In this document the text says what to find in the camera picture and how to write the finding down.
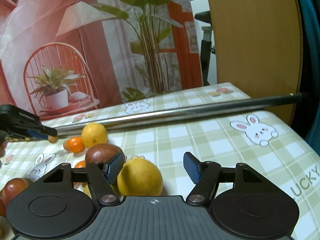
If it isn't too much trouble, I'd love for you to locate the black office chair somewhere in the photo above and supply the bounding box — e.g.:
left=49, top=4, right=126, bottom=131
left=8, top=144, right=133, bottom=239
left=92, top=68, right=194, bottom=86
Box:
left=195, top=10, right=215, bottom=86

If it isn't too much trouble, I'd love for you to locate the small tangerine by lemon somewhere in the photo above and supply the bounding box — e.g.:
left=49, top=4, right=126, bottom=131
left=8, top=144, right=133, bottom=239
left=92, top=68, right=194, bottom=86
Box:
left=67, top=137, right=86, bottom=153

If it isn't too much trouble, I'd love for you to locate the yellow lemon by pole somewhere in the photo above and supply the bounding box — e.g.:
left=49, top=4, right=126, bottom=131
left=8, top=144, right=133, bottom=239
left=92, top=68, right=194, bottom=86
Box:
left=81, top=123, right=108, bottom=148

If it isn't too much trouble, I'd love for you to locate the yellow citrus fruit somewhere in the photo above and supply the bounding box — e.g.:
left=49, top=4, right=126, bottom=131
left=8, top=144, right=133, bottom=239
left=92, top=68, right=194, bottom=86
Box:
left=117, top=158, right=163, bottom=196

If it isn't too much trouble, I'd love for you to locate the printed room backdrop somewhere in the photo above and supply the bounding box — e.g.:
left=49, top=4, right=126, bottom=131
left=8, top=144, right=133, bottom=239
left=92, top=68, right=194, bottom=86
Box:
left=1, top=0, right=203, bottom=120

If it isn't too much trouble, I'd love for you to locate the wooden headboard panel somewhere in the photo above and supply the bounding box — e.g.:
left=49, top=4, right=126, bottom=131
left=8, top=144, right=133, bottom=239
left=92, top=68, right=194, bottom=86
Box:
left=202, top=0, right=302, bottom=126

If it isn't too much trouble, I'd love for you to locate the brown longan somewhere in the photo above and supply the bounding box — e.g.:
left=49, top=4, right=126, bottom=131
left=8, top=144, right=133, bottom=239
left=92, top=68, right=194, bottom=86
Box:
left=48, top=135, right=58, bottom=144
left=63, top=140, right=69, bottom=151

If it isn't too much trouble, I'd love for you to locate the telescopic metal pole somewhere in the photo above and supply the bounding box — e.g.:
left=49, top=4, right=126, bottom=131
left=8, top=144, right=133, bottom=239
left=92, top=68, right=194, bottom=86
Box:
left=7, top=93, right=303, bottom=142

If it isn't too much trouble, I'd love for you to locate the small yellow fruit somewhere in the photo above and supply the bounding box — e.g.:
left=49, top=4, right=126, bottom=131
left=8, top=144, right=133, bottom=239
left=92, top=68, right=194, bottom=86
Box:
left=83, top=184, right=92, bottom=198

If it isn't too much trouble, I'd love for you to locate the red apple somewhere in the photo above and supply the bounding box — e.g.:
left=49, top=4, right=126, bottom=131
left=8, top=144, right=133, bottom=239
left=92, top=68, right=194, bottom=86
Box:
left=2, top=178, right=29, bottom=206
left=85, top=144, right=126, bottom=166

